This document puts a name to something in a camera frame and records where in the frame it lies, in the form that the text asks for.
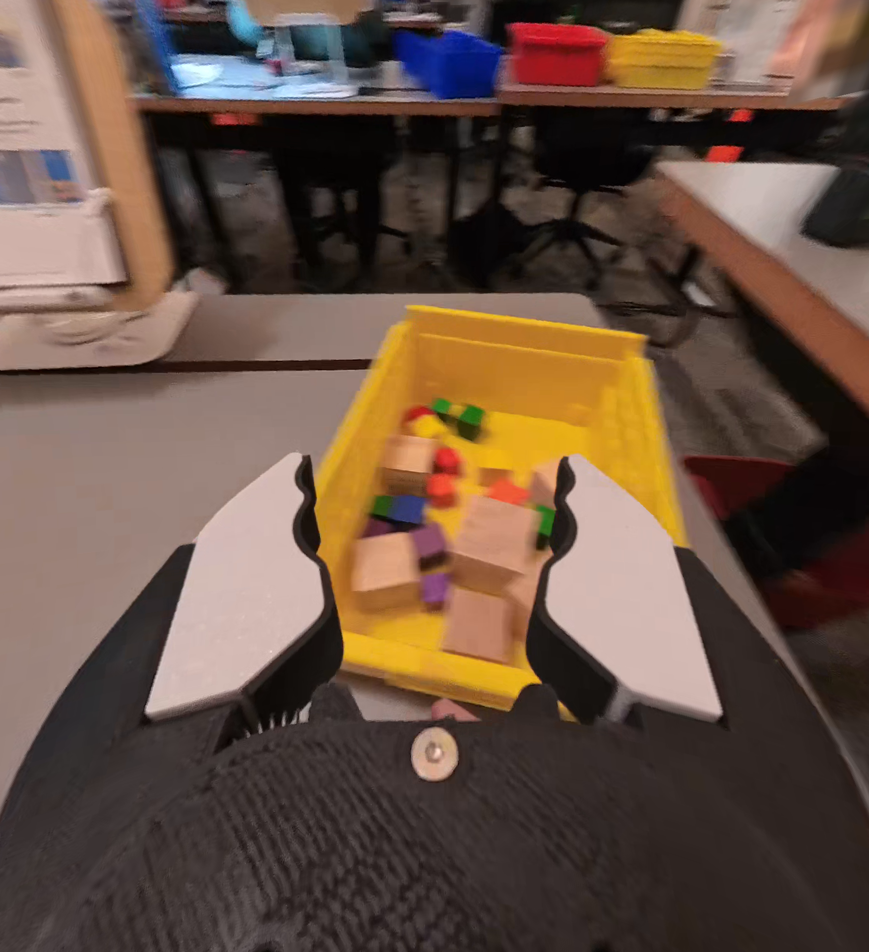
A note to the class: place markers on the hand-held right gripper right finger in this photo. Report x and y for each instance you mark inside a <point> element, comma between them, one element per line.
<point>620,595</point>

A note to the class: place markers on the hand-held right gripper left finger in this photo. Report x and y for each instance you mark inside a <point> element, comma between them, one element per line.
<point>241,595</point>

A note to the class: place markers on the pile of coloured wooden cubes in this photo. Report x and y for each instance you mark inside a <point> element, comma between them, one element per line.
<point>490,539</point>

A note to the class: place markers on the yellow plastic box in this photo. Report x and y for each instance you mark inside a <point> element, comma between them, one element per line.
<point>524,364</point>

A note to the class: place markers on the dark red plastic bin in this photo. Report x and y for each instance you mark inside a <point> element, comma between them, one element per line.
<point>814,565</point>

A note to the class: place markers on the white stand base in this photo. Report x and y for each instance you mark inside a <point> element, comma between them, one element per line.
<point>107,338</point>

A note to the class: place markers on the wooden board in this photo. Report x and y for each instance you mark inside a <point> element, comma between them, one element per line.
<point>137,186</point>

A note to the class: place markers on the black charging case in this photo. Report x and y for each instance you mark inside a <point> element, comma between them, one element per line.
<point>858,212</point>

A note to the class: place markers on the orange traffic cone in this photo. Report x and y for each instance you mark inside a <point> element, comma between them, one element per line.
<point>725,154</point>

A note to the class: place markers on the grey work table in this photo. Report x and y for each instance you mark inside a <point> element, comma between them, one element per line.
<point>315,104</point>
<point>665,97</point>

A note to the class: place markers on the yellow plastic bin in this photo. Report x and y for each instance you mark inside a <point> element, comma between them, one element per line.
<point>661,61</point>

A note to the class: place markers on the blue plastic bin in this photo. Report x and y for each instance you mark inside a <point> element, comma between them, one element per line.
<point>449,65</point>

